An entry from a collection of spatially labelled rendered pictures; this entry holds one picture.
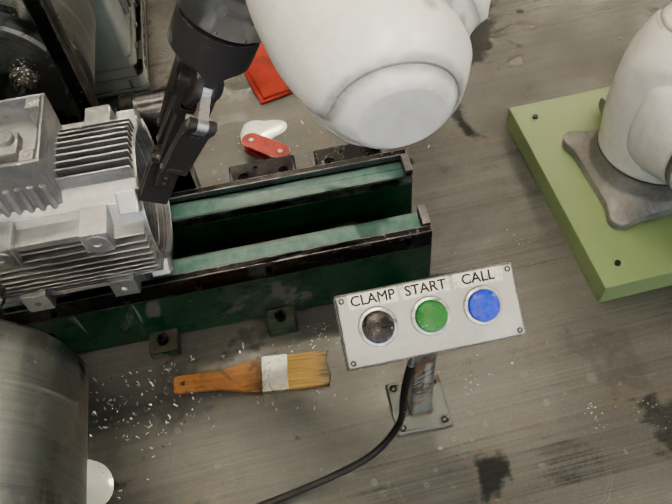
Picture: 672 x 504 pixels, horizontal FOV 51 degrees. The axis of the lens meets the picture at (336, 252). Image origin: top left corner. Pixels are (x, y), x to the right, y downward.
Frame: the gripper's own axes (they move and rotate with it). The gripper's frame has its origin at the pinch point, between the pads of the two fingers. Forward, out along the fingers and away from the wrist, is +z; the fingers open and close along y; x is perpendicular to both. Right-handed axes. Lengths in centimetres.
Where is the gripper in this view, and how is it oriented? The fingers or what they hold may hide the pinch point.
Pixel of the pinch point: (160, 175)
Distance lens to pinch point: 74.7
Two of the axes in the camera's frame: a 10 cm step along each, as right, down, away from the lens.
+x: 8.9, 1.1, 4.5
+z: -4.3, 5.9, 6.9
